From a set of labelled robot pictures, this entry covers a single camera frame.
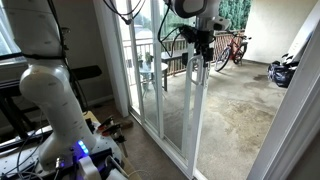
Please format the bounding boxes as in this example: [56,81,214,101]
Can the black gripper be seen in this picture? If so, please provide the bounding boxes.
[194,29,215,64]

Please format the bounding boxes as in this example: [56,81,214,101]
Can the white door handle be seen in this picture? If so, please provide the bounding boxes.
[187,54,203,87]

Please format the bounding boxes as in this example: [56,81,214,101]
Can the white sliding glass door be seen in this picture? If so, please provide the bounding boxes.
[128,0,210,180]

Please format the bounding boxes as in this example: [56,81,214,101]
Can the fixed glass door panel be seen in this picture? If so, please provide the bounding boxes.
[114,0,166,141]

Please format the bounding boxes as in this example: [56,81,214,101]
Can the wooden balcony railing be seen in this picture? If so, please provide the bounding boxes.
[122,29,246,77]

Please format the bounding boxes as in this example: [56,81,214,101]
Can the red bicycle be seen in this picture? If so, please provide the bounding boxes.
[213,30,253,73]

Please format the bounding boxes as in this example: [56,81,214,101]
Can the dark wooden bench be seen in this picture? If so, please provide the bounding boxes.
[161,49,189,92]

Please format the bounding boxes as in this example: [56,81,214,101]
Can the small potted plant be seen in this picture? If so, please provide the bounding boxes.
[136,53,145,70]
[144,51,155,66]

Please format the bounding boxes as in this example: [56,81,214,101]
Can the round glass patio table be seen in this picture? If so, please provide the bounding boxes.
[138,61,170,100]

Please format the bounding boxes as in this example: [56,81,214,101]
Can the black bag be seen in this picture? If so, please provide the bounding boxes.
[267,59,298,89]

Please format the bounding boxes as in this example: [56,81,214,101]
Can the brown slipper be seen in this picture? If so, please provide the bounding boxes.
[114,118,134,130]

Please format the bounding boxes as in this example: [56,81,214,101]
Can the red black spring clamp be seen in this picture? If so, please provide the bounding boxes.
[101,123,128,158]
[98,115,117,132]

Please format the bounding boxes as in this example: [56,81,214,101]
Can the white connector block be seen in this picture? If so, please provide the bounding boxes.
[78,155,102,180]

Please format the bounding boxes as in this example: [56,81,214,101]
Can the white framed window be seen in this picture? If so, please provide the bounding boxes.
[0,6,21,66]

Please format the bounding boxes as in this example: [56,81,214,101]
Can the grey perforated mounting plate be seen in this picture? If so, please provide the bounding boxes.
[0,111,125,180]

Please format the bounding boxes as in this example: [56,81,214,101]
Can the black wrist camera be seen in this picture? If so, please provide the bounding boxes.
[179,24,200,45]

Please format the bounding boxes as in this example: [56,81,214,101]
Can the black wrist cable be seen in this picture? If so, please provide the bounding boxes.
[102,0,188,58]

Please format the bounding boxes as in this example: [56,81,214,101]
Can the white screen door frame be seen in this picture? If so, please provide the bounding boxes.
[180,43,195,158]

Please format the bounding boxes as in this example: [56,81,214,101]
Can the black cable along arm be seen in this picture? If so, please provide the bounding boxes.
[45,0,90,114]

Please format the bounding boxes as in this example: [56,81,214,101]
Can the grey base cables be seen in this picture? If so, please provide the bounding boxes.
[4,124,46,180]

